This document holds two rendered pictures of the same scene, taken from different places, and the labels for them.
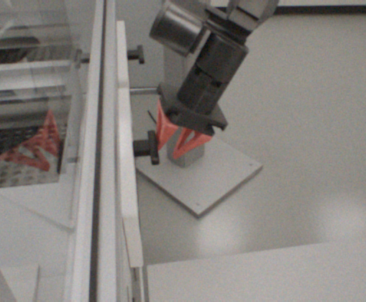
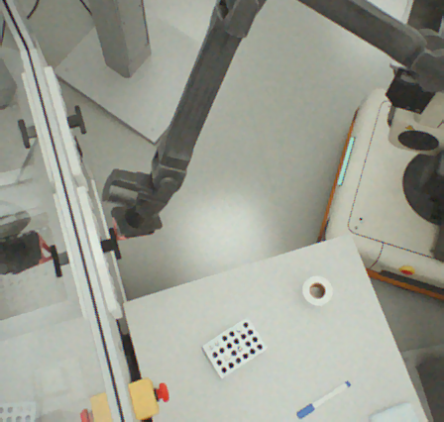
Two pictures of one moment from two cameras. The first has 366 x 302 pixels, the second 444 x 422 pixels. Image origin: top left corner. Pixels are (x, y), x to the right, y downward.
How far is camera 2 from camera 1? 1.04 m
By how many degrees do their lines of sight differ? 32
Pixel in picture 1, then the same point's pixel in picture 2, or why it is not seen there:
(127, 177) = (105, 282)
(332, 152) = (312, 24)
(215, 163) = (166, 65)
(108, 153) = (96, 290)
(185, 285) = (149, 313)
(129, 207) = (111, 305)
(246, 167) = not seen: hidden behind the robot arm
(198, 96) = (140, 224)
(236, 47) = (160, 205)
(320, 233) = (286, 146)
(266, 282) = (198, 303)
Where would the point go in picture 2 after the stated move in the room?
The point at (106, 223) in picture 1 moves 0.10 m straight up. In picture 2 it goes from (107, 339) to (100, 331)
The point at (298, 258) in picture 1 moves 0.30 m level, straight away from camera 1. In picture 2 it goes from (218, 282) to (254, 172)
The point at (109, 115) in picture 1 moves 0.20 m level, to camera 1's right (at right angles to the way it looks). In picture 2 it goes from (88, 256) to (185, 241)
